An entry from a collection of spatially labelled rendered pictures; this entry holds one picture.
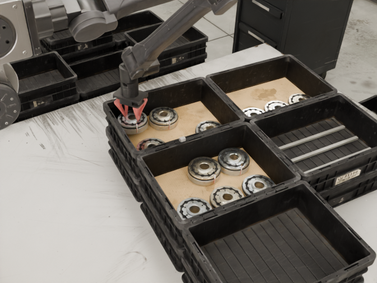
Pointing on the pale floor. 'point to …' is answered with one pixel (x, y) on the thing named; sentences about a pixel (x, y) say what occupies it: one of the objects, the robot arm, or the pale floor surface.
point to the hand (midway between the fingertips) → (132, 115)
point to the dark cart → (294, 29)
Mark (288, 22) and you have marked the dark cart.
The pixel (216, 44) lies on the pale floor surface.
